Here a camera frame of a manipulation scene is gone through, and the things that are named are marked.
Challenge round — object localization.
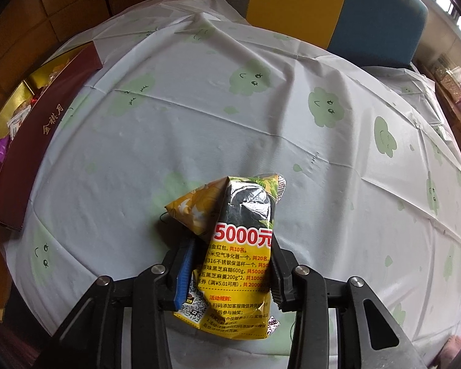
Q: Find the yellow black sesame packet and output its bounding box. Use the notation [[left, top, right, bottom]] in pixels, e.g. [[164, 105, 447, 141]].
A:
[[165, 173, 289, 341]]

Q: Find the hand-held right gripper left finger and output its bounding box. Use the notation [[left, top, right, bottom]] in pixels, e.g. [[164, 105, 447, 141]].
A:
[[54, 240, 196, 369]]

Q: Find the wooden wardrobe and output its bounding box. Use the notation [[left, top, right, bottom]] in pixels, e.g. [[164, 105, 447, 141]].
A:
[[0, 0, 185, 85]]

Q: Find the white patterned tissue box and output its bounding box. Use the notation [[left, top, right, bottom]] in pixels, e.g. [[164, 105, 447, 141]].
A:
[[434, 56, 461, 102]]

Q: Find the white snack packet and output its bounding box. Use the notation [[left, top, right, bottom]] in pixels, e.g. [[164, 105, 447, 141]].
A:
[[7, 113, 30, 139]]

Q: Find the grey yellow blue headboard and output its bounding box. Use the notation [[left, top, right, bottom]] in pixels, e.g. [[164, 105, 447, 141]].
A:
[[180, 0, 429, 70]]

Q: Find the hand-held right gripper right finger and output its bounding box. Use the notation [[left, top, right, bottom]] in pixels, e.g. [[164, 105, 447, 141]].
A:
[[271, 234, 427, 369]]

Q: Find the maroon tin box gold interior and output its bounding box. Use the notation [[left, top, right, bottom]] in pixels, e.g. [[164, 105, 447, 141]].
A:
[[0, 42, 102, 232]]

